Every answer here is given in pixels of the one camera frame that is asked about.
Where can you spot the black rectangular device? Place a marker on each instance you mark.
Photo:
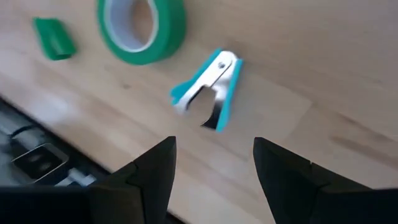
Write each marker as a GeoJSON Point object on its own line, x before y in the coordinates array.
{"type": "Point", "coordinates": [38, 161]}

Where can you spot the turquoise staple remover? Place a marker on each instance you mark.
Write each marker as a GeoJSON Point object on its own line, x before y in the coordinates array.
{"type": "Point", "coordinates": [214, 77]}

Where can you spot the green tape roll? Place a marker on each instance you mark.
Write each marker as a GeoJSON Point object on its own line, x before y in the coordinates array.
{"type": "Point", "coordinates": [168, 37]}

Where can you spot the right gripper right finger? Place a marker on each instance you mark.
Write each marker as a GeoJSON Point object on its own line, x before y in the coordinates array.
{"type": "Point", "coordinates": [289, 186]}

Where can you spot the large green stapler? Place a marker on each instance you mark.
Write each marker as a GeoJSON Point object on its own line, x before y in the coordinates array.
{"type": "Point", "coordinates": [54, 39]}

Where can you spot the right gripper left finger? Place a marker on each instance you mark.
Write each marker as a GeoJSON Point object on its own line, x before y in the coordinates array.
{"type": "Point", "coordinates": [149, 186]}

